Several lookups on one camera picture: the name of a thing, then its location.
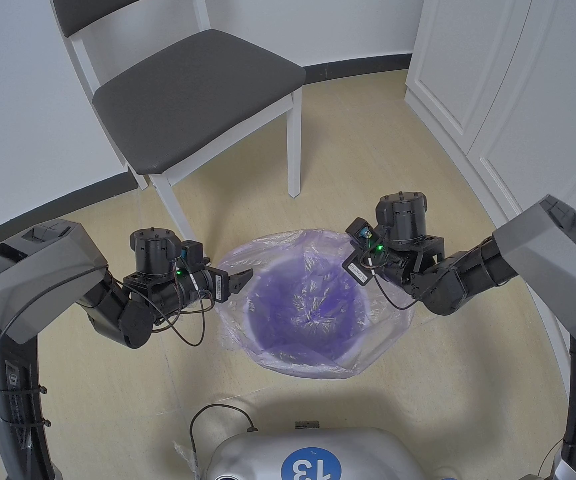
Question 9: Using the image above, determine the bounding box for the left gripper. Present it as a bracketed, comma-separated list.
[158, 267, 255, 316]

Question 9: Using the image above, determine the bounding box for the white chair grey seat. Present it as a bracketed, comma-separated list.
[42, 0, 308, 249]

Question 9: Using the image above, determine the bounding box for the purple plastic bag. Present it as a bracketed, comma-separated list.
[217, 228, 416, 380]

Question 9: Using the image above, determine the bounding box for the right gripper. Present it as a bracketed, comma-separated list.
[343, 245, 417, 290]

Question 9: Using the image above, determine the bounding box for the black cable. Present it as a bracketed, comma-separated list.
[189, 404, 259, 451]
[372, 270, 421, 311]
[158, 295, 217, 347]

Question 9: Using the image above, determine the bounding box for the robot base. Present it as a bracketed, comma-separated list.
[207, 420, 456, 480]

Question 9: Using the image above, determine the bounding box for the white trash bin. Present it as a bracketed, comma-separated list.
[242, 258, 373, 371]

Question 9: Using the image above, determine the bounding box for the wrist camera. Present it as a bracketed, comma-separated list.
[177, 240, 204, 271]
[345, 217, 379, 245]

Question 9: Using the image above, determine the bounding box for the white wardrobe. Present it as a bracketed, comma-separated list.
[404, 0, 576, 369]

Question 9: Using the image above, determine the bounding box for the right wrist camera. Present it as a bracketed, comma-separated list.
[345, 217, 379, 245]

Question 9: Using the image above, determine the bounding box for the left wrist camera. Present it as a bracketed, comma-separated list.
[177, 240, 204, 271]

